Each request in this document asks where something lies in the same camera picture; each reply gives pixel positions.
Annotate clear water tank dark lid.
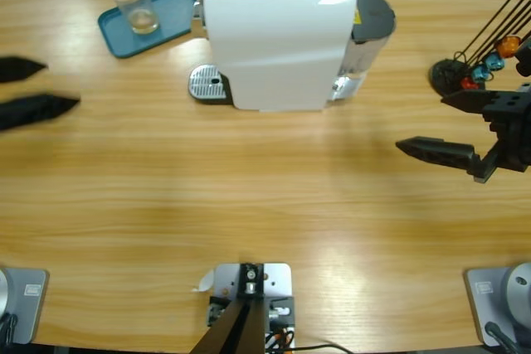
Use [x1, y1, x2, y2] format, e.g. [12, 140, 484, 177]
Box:
[331, 0, 397, 102]

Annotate black mount cable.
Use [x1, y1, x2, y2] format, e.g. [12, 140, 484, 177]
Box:
[290, 343, 352, 354]

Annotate blue coffee capsule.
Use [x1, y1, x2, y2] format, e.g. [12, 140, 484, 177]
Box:
[484, 53, 506, 71]
[471, 65, 493, 84]

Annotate white paper tag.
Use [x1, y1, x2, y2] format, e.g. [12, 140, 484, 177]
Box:
[190, 269, 216, 293]

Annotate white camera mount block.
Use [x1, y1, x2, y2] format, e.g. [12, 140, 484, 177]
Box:
[207, 261, 296, 354]

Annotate orange wires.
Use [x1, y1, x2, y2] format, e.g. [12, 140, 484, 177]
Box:
[267, 327, 294, 349]

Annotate orange coffee capsule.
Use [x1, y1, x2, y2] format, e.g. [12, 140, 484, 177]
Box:
[496, 36, 523, 59]

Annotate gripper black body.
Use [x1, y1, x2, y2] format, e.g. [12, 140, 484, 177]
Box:
[491, 109, 531, 172]

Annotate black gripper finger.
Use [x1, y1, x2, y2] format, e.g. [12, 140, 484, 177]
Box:
[0, 95, 82, 131]
[0, 56, 49, 84]
[440, 89, 531, 121]
[395, 136, 504, 184]

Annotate black base cable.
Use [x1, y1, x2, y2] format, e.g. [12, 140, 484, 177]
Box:
[0, 312, 20, 345]
[485, 320, 519, 354]

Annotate white coffee machine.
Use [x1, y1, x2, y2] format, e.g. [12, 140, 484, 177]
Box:
[188, 0, 358, 114]

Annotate arm grey base plate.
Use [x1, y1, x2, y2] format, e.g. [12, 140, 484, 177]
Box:
[0, 267, 50, 345]
[463, 266, 531, 347]

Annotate teal plastic tray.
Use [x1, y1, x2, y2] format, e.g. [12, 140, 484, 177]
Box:
[97, 0, 198, 60]

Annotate clear glass cup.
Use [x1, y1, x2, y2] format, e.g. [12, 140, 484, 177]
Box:
[112, 0, 161, 36]

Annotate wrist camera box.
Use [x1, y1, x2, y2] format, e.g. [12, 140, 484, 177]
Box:
[514, 38, 531, 77]

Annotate black camera post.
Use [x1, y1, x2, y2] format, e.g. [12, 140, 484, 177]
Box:
[192, 262, 266, 354]

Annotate black capsule holder with rods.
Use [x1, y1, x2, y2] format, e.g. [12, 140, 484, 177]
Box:
[429, 0, 531, 102]

